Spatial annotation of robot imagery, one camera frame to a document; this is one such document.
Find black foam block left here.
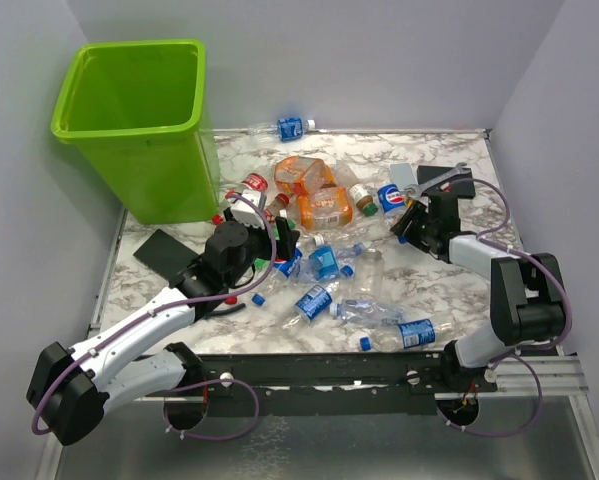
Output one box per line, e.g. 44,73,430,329
133,229,198,281

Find red label clear bottle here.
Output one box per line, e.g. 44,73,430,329
212,172,269,225

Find blue label bottle front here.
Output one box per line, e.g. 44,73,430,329
359,318,455,353

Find black foam block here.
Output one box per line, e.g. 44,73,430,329
416,165,476,199
133,229,198,281

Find blue handled pliers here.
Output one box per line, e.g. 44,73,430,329
204,303,246,320

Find green plastic bin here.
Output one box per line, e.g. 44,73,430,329
50,39,220,224

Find pepsi bottle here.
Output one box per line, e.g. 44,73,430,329
377,183,406,217
255,248,322,297

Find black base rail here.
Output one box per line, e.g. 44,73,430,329
141,342,500,419

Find silver wrench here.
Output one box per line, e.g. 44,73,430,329
403,162,471,199

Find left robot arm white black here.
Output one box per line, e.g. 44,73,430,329
26,217,300,446

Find blue label water bottle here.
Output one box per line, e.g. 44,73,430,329
281,281,340,330

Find small red label bottle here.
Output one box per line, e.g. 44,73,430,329
264,193,290,223

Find clear plain bottle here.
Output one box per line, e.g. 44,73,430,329
350,249,385,299

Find clear crushed water bottle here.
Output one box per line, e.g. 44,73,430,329
328,299,407,328

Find blue label crushed bottle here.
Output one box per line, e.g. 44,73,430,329
302,235,367,281

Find grey rectangular plate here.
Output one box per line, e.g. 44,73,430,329
389,163,418,190

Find blue label bottle by wall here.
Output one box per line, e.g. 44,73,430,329
248,117,316,144

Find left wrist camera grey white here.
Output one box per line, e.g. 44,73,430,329
222,189,267,229

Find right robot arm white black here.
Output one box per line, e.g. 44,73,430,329
390,192,572,391

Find blue bottle cap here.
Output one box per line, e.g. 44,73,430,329
252,294,265,306

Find brown tea bottle green cap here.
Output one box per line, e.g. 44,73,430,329
333,163,378,217

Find crushed orange label bottle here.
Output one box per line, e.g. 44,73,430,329
273,156,336,196
297,186,353,231

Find black foam block right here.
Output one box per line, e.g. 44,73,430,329
416,165,476,199

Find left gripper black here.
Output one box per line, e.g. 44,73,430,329
225,208,299,288

